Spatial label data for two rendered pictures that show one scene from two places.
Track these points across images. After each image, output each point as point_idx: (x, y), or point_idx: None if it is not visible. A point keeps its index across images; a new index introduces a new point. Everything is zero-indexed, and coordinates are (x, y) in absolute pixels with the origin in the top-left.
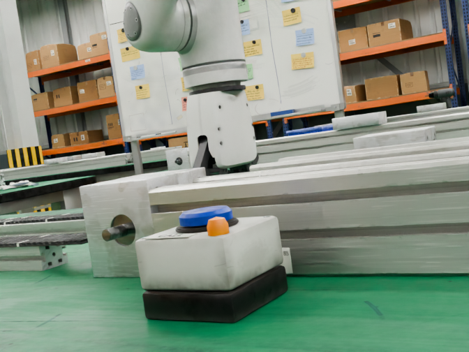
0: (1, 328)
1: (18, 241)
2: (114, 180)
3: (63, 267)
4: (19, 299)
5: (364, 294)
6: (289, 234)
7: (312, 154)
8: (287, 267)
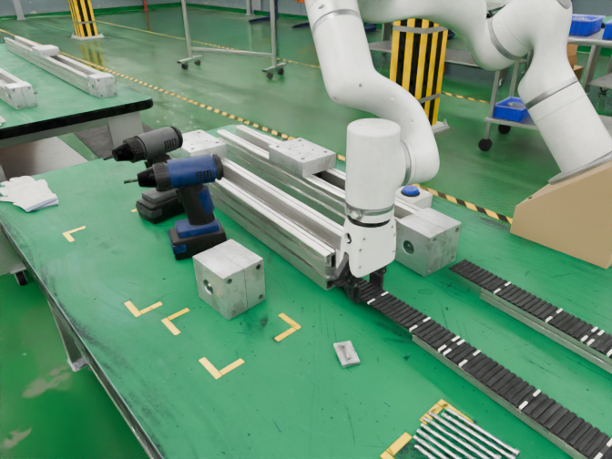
0: (478, 229)
1: (514, 290)
2: (443, 224)
3: (479, 288)
4: (485, 252)
5: None
6: None
7: (315, 245)
8: None
